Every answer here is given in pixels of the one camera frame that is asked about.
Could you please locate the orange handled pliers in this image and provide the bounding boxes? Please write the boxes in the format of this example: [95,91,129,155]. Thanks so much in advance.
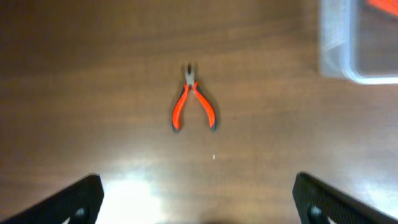
[171,64,217,133]

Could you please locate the clear plastic container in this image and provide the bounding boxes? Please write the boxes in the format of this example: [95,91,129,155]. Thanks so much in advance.
[318,0,397,85]

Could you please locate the orange socket holder strip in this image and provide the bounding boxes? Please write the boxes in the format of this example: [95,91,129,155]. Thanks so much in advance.
[365,0,397,17]

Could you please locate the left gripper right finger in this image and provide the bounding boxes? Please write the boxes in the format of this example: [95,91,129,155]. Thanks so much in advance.
[292,172,397,224]

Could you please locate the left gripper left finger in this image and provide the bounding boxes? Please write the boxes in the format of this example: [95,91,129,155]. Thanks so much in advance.
[2,174,104,224]

